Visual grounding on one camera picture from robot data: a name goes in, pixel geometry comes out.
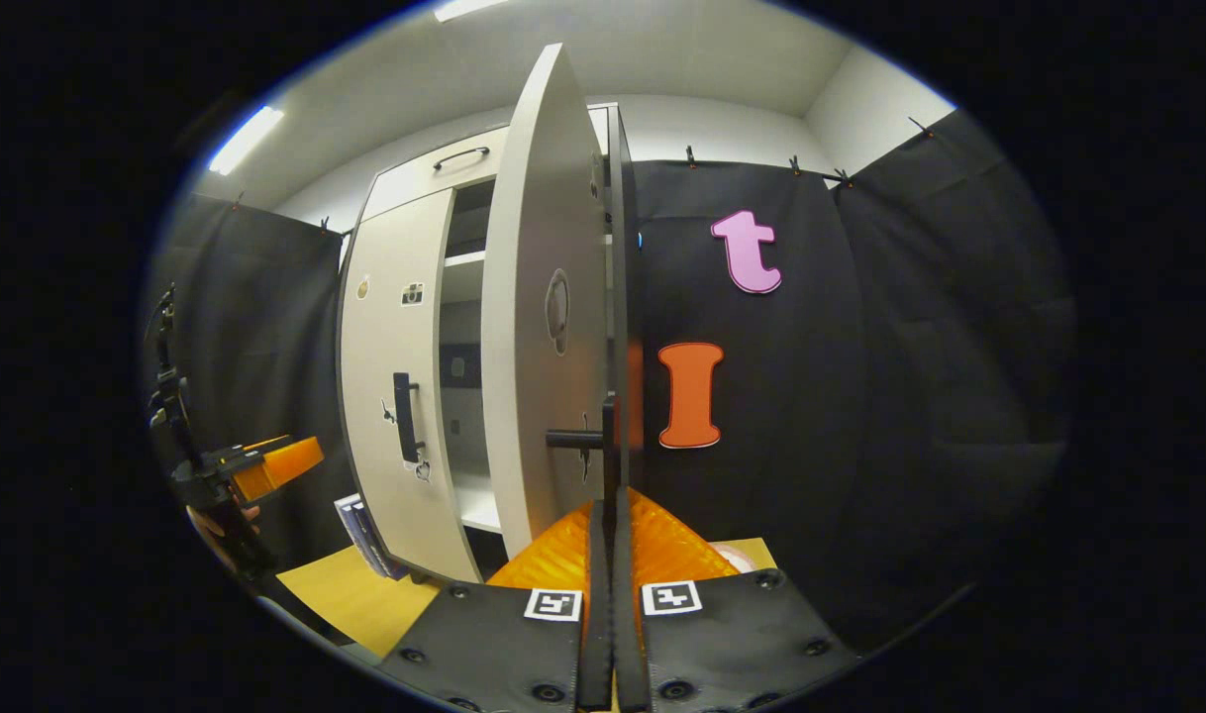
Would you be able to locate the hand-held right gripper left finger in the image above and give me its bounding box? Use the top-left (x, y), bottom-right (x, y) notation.
top-left (378, 495), bottom-right (615, 712)

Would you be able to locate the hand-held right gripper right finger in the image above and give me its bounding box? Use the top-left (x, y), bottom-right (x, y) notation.
top-left (614, 487), bottom-right (861, 712)

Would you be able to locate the beige cabinet door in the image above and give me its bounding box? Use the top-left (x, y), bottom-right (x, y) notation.
top-left (481, 43), bottom-right (632, 561)
top-left (338, 188), bottom-right (485, 585)

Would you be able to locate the double-door shoe cabinet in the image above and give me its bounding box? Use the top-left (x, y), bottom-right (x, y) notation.
top-left (336, 99), bottom-right (636, 587)

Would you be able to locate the white cabinet shelf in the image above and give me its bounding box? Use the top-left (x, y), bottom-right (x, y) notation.
top-left (443, 250), bottom-right (488, 304)
top-left (452, 473), bottom-right (506, 537)

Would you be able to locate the beige cabinet drawer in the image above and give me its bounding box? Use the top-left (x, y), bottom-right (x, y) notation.
top-left (363, 104), bottom-right (614, 225)

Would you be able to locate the dark blue and white box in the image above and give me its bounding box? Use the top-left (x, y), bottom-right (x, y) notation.
top-left (333, 492), bottom-right (408, 582)

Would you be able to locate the ceiling light panel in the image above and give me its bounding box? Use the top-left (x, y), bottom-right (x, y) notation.
top-left (207, 104), bottom-right (285, 177)
top-left (433, 0), bottom-right (510, 23)

